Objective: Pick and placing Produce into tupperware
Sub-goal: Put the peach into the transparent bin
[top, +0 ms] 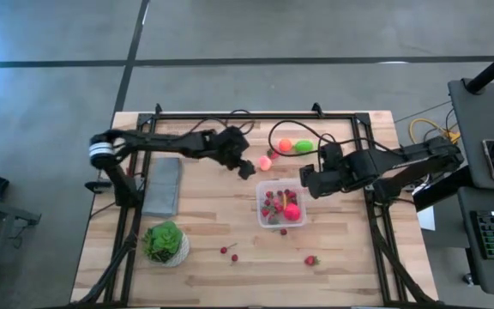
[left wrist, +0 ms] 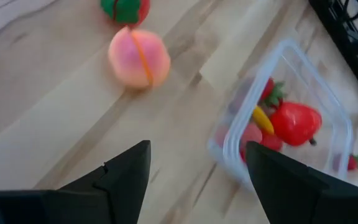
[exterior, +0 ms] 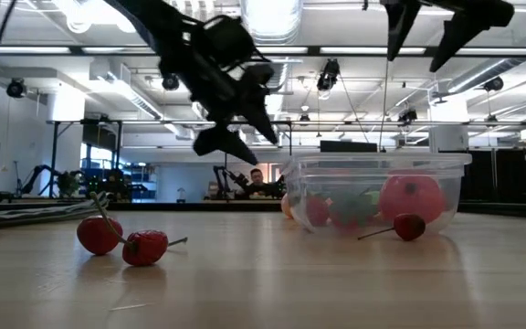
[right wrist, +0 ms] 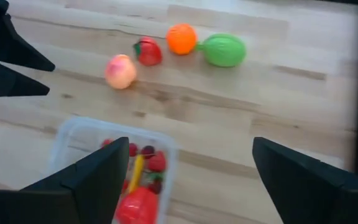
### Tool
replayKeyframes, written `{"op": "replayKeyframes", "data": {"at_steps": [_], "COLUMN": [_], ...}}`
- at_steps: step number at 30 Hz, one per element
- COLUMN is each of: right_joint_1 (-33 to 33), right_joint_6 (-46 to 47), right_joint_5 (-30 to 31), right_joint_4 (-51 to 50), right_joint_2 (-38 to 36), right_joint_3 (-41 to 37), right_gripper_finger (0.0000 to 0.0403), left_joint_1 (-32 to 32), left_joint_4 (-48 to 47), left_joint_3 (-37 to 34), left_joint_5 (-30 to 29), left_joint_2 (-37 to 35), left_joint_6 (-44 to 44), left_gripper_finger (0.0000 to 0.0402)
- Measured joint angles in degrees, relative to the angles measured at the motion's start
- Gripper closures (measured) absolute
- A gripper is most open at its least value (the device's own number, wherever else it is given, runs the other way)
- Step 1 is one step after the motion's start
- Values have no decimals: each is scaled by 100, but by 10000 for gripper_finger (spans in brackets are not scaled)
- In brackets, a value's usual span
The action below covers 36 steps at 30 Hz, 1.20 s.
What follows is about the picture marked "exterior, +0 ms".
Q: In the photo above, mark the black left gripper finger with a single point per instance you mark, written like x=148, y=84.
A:
x=259, y=121
x=222, y=139

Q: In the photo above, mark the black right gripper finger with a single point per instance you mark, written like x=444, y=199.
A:
x=473, y=25
x=400, y=23

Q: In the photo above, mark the pale orange toy peach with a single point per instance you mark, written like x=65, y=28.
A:
x=286, y=206

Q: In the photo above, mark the wrinkled red toy cherry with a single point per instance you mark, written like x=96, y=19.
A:
x=144, y=249

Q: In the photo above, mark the green toy fruit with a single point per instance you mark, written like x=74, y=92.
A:
x=375, y=197

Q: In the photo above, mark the smooth red toy cherry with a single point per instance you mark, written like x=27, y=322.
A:
x=96, y=237

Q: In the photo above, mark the red toy tomato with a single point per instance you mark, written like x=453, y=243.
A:
x=411, y=201

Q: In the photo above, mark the clear plastic tupperware container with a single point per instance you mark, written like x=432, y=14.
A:
x=455, y=201

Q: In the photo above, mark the black background robot arm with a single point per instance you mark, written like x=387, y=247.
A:
x=39, y=173
x=231, y=176

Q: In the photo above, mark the black hanging spotlight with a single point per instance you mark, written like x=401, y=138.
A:
x=171, y=82
x=407, y=115
x=328, y=75
x=493, y=84
x=15, y=88

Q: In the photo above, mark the person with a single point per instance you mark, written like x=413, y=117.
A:
x=257, y=180

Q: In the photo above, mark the black monitor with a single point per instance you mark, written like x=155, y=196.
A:
x=349, y=147

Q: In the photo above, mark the black room divider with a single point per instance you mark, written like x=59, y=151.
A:
x=496, y=173

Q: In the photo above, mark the black metal stand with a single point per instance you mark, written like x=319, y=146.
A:
x=54, y=151

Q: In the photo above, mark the black frame beam with lights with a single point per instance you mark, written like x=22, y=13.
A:
x=336, y=50

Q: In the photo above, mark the silver air duct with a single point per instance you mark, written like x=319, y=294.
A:
x=270, y=18

